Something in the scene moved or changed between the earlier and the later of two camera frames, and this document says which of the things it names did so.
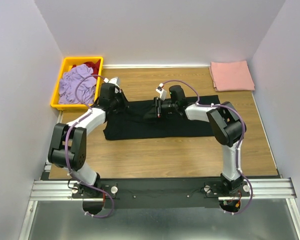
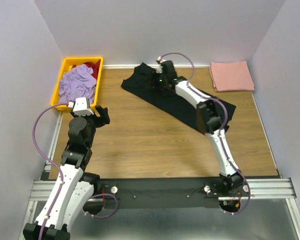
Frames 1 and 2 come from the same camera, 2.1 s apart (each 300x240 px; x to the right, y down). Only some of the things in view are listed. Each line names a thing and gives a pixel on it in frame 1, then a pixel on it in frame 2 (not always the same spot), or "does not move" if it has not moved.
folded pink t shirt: [230, 76] does not move
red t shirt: [95, 66] does not move
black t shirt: [129, 122] to [173, 106]
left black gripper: [125, 105] to [102, 120]
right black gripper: [155, 110] to [154, 86]
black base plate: [192, 193] does not move
